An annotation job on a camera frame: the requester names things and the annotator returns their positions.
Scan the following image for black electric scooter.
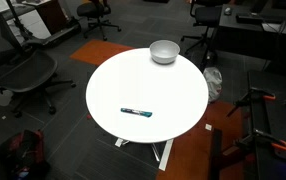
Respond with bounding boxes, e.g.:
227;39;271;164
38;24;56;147
4;0;82;48

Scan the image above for black upright beam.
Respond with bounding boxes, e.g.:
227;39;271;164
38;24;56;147
209;128;224;180

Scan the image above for white round bowl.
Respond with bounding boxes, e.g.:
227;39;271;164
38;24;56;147
149;39;181;65

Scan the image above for black padded office chair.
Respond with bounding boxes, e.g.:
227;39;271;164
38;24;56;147
76;0;122;42
180;0;224;56

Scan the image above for red and black bag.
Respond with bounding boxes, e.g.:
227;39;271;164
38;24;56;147
0;129;51;180

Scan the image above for dark brown cabinet panel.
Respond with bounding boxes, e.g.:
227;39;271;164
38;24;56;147
36;0;71;35

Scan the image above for black keyboard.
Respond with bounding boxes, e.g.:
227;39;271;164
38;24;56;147
235;12;264;25

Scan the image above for white cabinet with counter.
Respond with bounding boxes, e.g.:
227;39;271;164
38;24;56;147
0;0;53;41

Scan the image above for black workbench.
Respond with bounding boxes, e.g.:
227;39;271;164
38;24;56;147
247;69;286;180

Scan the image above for black mesh office chair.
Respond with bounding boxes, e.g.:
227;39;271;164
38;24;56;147
0;4;77;118

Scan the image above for white table base legs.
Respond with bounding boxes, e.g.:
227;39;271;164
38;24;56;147
114;137;175;172

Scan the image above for black office desk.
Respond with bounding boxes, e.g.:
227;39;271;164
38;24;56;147
212;3;286;69

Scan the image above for black clamp orange handle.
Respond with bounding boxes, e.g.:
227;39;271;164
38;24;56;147
226;87;277;118
232;128;286;153

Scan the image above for white plastic trash bag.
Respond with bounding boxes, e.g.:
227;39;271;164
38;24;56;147
202;66;223;104

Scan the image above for teal marker pen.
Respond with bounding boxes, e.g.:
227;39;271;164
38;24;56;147
120;107;153;119

